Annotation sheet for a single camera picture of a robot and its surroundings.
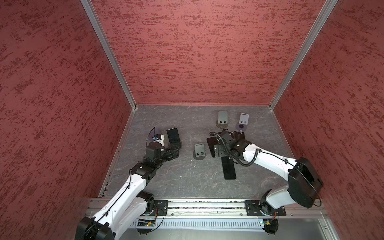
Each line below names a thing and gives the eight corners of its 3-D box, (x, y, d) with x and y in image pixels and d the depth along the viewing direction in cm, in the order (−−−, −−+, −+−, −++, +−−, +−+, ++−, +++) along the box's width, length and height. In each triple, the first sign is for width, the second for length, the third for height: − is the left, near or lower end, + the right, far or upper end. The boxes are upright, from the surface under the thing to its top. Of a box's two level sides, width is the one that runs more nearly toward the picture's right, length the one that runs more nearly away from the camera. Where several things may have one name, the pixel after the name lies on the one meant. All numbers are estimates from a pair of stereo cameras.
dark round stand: (193, 160, 93) (193, 154, 86) (193, 149, 97) (193, 143, 91) (204, 160, 93) (205, 154, 86) (204, 149, 97) (204, 143, 91)
